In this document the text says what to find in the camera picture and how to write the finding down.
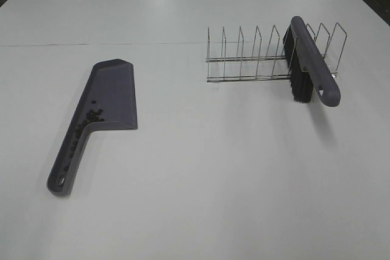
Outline purple plastic dustpan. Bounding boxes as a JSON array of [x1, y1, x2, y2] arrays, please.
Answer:
[[46, 59, 138, 197]]

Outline pile of coffee beans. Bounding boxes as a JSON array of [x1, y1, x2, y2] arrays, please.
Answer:
[[60, 100, 104, 173]]

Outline purple hand brush black bristles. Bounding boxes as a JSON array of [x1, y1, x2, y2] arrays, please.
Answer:
[[283, 16, 341, 107]]

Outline chrome wire dish rack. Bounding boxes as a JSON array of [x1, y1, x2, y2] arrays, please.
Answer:
[[205, 23, 348, 83]]

